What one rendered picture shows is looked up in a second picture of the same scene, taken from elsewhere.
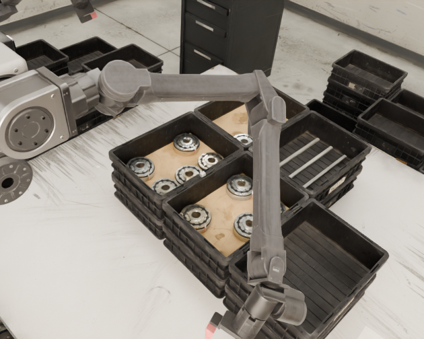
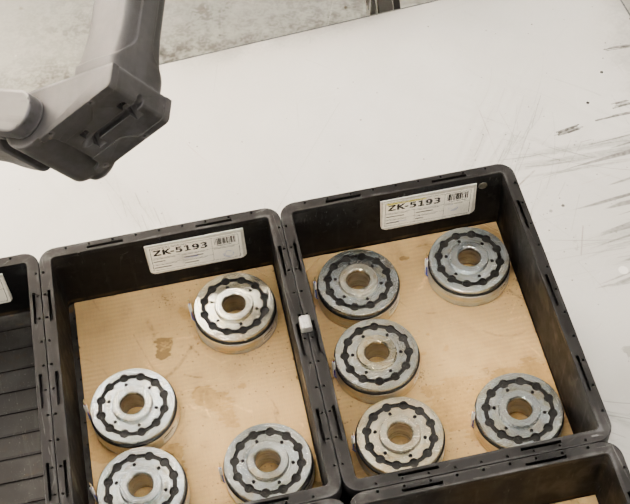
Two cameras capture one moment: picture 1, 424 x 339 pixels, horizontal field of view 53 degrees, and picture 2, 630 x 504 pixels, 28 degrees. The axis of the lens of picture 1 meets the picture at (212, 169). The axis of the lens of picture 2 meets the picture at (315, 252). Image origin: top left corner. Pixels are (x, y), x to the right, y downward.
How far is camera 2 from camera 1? 1.64 m
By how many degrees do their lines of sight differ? 73
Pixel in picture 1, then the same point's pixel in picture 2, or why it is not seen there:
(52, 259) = (369, 119)
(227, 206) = (236, 413)
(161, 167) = (460, 326)
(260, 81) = (85, 76)
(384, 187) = not seen: outside the picture
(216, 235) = (169, 341)
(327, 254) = not seen: outside the picture
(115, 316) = (178, 176)
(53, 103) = not seen: outside the picture
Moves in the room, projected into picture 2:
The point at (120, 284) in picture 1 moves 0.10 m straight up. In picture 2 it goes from (238, 203) to (231, 160)
